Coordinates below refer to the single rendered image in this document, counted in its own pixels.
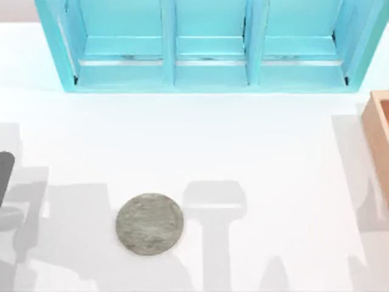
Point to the light blue rack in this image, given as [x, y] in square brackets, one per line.
[209, 76]

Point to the round grey stone coaster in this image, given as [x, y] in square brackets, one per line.
[149, 224]

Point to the salmon-coloured shallow box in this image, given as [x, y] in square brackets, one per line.
[374, 130]

